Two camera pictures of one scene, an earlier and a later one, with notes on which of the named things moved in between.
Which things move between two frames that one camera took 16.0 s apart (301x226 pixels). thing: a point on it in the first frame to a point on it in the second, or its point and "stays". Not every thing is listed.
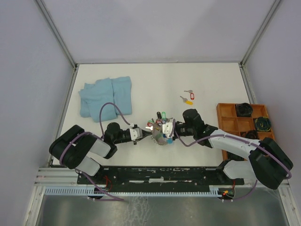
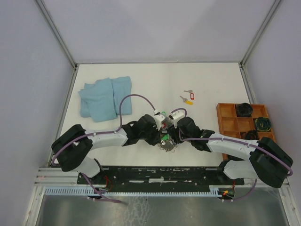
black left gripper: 144,134 to 156,139
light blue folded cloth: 117,91 stays
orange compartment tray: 229,121 stays
